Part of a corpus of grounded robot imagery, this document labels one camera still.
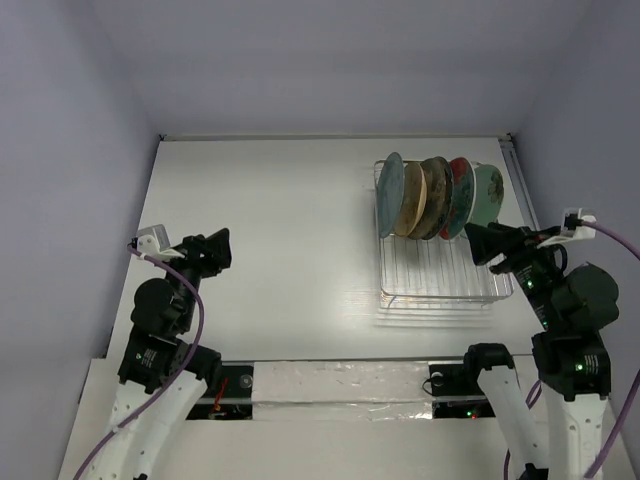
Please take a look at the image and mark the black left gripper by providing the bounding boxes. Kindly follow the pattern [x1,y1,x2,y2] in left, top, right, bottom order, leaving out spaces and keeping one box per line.
[159,226,230,329]

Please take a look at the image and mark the dark brown patterned plate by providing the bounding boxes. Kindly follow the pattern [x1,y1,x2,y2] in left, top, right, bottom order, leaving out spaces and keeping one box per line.
[409,156,453,240]

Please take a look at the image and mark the beige bird pattern plate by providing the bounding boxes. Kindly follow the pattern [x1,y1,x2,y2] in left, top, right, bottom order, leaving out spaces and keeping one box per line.
[393,162,427,237]

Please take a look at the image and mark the light blue plate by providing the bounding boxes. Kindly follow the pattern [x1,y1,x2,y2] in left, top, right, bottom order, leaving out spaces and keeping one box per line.
[376,152,405,238]

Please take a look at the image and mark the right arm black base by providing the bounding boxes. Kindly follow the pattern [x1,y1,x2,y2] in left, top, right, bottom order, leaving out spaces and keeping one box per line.
[422,364,477,398]

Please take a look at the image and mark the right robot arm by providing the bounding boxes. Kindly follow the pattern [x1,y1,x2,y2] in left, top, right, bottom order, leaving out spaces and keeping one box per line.
[460,214,619,479]

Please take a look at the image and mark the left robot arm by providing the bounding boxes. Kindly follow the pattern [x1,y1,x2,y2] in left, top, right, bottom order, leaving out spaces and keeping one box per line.
[75,225,232,479]

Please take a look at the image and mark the green floral plate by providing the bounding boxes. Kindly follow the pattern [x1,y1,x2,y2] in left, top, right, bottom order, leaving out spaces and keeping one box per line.
[469,164,504,226]

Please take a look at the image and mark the red and teal plate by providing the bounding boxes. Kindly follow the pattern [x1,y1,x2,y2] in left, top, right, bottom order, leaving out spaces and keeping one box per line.
[440,157,476,240]

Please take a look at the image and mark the white foam block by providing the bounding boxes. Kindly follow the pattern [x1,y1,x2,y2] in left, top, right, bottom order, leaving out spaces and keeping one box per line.
[251,361,432,422]

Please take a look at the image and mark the metal wire dish rack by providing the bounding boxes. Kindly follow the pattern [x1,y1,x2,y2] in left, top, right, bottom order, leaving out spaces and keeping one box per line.
[374,156,514,308]

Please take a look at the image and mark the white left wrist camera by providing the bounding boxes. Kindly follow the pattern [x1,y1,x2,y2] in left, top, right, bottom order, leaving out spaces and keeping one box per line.
[131,224,183,261]

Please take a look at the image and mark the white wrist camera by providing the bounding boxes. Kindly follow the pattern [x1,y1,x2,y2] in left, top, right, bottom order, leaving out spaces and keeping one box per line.
[131,224,183,261]
[538,208,596,249]

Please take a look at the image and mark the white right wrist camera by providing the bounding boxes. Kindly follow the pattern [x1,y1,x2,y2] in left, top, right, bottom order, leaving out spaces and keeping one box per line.
[538,208,596,249]

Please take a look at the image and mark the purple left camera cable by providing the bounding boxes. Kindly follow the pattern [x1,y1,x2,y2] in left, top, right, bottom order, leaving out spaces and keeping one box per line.
[72,244,205,480]

